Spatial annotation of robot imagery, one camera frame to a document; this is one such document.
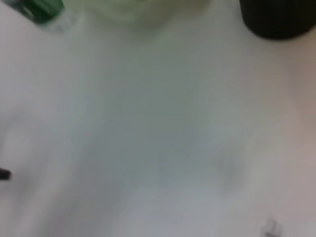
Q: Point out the green label water bottle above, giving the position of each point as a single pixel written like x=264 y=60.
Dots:
x=42 y=10

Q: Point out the black mesh pen holder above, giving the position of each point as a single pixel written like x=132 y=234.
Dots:
x=279 y=17

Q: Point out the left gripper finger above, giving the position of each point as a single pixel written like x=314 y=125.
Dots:
x=5 y=174

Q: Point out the green glass fruit plate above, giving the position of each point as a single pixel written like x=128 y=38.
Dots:
x=128 y=10

